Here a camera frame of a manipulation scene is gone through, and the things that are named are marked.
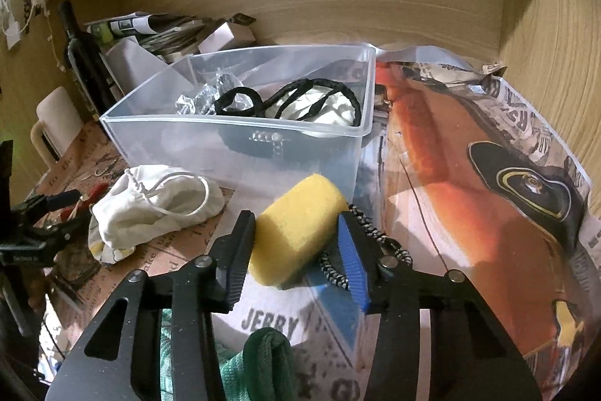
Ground cream ceramic mug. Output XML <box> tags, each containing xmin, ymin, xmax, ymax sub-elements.
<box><xmin>30</xmin><ymin>86</ymin><xmax>85</xmax><ymax>169</ymax></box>

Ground small white card box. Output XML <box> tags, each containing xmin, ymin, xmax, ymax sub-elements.
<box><xmin>198</xmin><ymin>13</ymin><xmax>256</xmax><ymax>54</ymax></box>

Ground rolled newspaper stack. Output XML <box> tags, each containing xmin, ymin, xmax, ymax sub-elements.
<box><xmin>86</xmin><ymin>11</ymin><xmax>215</xmax><ymax>55</ymax></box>

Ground dark wine bottle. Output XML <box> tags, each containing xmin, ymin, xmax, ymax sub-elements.
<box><xmin>58</xmin><ymin>0</ymin><xmax>121</xmax><ymax>119</ymax></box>

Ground green knitted cloth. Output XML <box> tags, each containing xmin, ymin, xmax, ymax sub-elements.
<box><xmin>159</xmin><ymin>308</ymin><xmax>297</xmax><ymax>401</ymax></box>

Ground yellow sponge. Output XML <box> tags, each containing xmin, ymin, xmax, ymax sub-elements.
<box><xmin>249</xmin><ymin>174</ymin><xmax>348</xmax><ymax>287</ymax></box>

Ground white drawstring pouch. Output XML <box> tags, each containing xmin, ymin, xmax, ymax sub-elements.
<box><xmin>88</xmin><ymin>165</ymin><xmax>225</xmax><ymax>265</ymax></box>

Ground crumpled clear plastic wrap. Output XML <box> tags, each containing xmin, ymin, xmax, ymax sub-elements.
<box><xmin>175</xmin><ymin>72</ymin><xmax>242</xmax><ymax>115</ymax></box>

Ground clear plastic storage bin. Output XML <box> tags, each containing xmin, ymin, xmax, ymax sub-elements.
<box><xmin>101</xmin><ymin>45</ymin><xmax>376</xmax><ymax>200</ymax></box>

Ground white paper sheet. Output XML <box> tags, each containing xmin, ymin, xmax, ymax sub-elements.
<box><xmin>106</xmin><ymin>39</ymin><xmax>195</xmax><ymax>104</ymax></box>

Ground black white braided cord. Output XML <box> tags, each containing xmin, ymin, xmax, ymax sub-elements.
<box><xmin>319</xmin><ymin>203</ymin><xmax>415</xmax><ymax>290</ymax></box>

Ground white black-trimmed cap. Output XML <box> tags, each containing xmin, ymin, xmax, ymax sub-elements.
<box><xmin>214</xmin><ymin>78</ymin><xmax>362</xmax><ymax>127</ymax></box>

